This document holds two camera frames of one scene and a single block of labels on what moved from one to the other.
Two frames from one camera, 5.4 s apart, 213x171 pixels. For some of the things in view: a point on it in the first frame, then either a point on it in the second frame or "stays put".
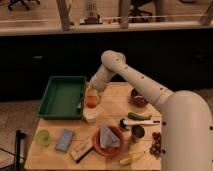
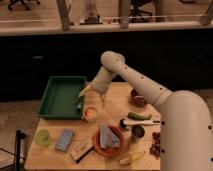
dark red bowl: x=137 y=99 stays put
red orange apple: x=91 y=101 → x=91 y=113
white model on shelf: x=92 y=17 stays put
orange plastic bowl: x=107 y=151 stays put
